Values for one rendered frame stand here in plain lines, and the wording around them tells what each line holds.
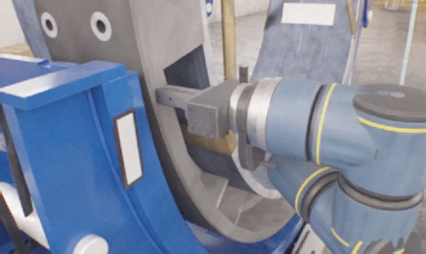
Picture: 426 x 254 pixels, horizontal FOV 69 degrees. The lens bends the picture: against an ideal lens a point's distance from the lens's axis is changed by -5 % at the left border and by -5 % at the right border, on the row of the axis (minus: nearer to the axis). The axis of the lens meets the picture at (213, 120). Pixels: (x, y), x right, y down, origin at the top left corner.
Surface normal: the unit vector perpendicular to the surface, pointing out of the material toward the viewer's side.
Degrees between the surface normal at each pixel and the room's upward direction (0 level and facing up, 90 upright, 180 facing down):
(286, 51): 55
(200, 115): 90
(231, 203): 50
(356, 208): 90
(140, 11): 90
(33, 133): 90
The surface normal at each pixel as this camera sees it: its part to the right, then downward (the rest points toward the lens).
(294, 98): -0.38, -0.43
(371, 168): -0.70, 0.31
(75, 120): 0.85, 0.18
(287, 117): -0.49, -0.06
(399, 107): -0.07, -0.87
